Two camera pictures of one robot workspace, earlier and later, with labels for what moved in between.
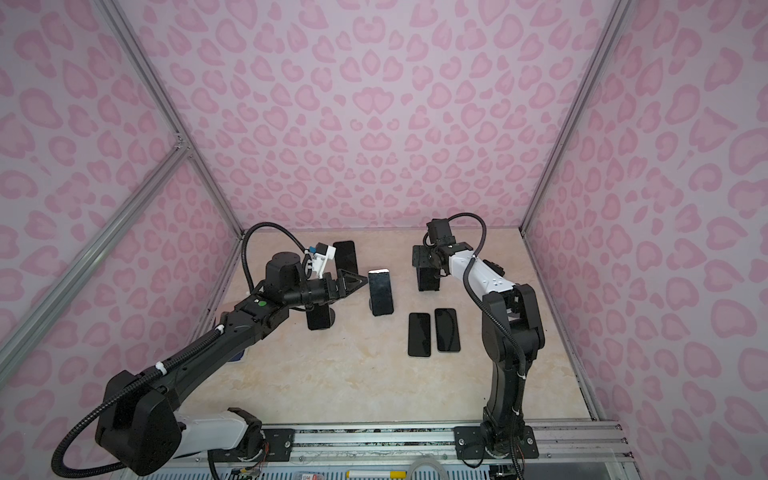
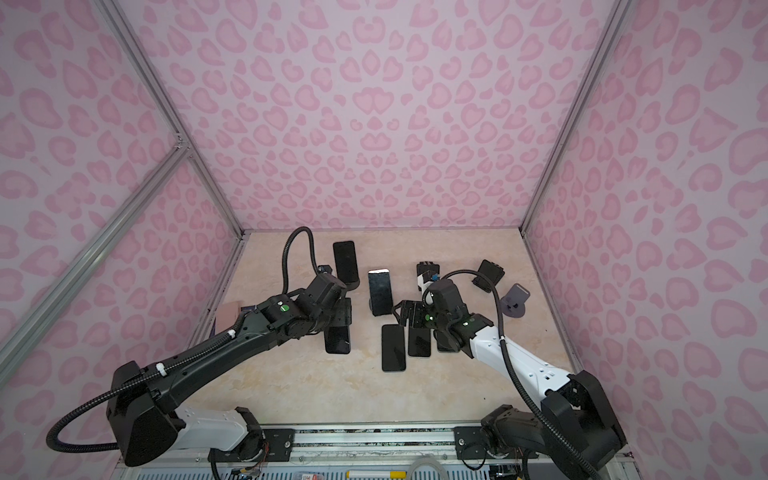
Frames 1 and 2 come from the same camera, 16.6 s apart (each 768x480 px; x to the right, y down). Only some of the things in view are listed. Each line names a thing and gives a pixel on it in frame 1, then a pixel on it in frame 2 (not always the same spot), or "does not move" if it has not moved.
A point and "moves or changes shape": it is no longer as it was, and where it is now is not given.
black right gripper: (424, 261) → (406, 310)
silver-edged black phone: (380, 289) does not move
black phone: (419, 334) does not move
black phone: (345, 256) does not move
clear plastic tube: (425, 461) does not move
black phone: (318, 316) moves or changes shape
